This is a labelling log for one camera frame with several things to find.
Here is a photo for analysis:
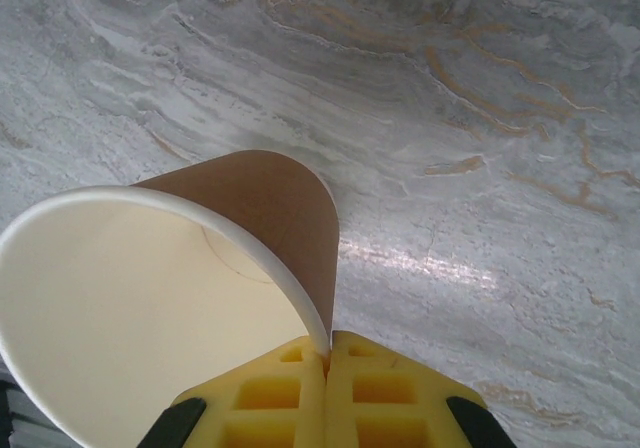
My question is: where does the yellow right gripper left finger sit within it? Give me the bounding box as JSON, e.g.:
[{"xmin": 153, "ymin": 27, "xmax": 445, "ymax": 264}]
[{"xmin": 142, "ymin": 335, "xmax": 330, "ymax": 448}]

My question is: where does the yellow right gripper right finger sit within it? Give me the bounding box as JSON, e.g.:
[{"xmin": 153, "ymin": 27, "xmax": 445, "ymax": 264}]
[{"xmin": 324, "ymin": 330, "xmax": 519, "ymax": 448}]

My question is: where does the brown paper cup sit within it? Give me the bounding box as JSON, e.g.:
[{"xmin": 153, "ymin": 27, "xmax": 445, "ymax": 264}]
[{"xmin": 0, "ymin": 150, "xmax": 342, "ymax": 448}]

